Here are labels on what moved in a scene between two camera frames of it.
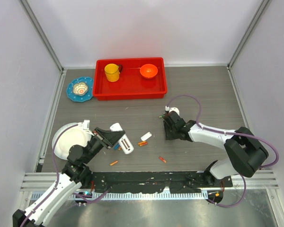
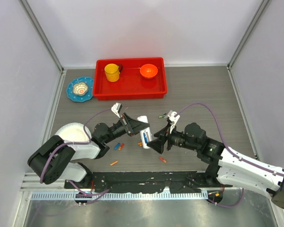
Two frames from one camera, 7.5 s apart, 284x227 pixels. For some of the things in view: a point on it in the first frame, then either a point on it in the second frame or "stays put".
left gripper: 107,138 → 133,126
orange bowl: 148,71 stays put
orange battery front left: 113,162 stays put
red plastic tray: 131,85 stays put
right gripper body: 170,132 → 169,137
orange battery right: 162,159 stays put
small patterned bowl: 80,89 stays put
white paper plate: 73,135 stays put
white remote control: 125,143 → 144,118
